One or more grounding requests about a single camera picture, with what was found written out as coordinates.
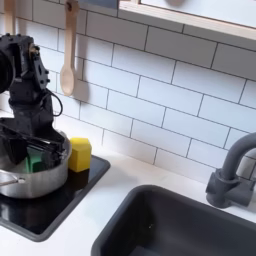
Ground green toy block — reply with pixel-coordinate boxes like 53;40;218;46
24;148;44;174

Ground yellow toy block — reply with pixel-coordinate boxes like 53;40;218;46
68;137;93;173

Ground steel pot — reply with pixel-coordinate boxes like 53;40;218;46
0;129;73;200

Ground black stove top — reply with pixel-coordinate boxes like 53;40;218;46
0;154;111;243

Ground wooden spoon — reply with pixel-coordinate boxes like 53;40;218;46
59;0;81;98

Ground dark grey sink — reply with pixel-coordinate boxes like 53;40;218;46
90;184;256;256

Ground dark grey tap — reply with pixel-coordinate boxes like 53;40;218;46
205;132;256;210

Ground wooden cabinet shelf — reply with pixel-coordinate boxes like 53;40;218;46
118;0;256;43

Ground white toy microwave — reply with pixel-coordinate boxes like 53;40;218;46
139;0;256;29

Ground thin black cable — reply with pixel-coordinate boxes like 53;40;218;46
39;88;64;118

